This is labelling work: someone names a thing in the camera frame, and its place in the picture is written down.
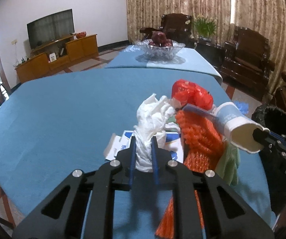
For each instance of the red plastic bag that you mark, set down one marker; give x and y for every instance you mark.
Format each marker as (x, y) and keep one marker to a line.
(187, 92)

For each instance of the dark wooden side table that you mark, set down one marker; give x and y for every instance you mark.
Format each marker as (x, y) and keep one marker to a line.
(213, 53)

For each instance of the white blue paper packet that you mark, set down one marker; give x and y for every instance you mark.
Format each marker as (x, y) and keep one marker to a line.
(117, 143)

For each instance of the dark wooden armchair right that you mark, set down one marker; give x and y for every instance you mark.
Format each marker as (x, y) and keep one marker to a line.
(247, 60)

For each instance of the orange foam fruit net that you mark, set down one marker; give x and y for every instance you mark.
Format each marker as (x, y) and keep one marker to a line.
(206, 147)

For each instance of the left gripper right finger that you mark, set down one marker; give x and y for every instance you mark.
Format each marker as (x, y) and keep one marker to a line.
(204, 205)

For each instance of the green potted plant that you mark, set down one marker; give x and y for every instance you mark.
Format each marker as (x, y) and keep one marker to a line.
(205, 26)

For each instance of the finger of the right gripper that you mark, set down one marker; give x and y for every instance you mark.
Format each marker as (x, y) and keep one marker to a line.
(280, 139)
(262, 137)

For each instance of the dark wooden armchair far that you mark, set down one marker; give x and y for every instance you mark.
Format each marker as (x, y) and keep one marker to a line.
(177, 27)

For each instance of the wooden tv cabinet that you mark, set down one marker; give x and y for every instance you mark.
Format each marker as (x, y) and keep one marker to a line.
(76, 51)

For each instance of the light green cloth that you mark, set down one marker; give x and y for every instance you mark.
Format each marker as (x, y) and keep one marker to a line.
(227, 166)

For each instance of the red apples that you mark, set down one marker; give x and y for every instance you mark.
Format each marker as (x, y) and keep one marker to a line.
(159, 39)

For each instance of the blue plastic bag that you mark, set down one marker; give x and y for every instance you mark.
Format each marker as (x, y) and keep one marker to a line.
(242, 107)

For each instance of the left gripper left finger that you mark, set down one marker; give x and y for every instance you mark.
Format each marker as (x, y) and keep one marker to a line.
(82, 205)

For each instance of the white box in cabinet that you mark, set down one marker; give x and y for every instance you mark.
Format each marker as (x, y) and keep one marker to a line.
(52, 57)

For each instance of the white blue paper cup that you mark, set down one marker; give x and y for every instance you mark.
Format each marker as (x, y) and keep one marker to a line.
(237, 128)

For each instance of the blue tablecloth near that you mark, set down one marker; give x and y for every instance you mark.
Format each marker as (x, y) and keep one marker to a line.
(51, 126)

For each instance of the floral beige curtain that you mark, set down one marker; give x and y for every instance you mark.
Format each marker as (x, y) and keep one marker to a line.
(268, 17)

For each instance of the dark wooden armchair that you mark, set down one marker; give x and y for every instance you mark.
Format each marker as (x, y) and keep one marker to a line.
(247, 60)
(177, 27)

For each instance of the black flat television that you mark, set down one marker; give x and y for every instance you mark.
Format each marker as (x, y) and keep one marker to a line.
(50, 28)

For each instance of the light blue tablecloth far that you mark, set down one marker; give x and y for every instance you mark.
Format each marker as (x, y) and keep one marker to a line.
(186, 60)

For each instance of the glass fruit bowl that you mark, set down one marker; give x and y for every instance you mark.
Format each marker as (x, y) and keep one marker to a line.
(164, 53)

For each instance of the white plastic bag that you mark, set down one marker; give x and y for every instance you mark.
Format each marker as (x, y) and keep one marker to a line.
(154, 120)

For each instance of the red bowl on cabinet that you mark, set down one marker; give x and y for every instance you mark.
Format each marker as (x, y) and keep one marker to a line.
(81, 35)

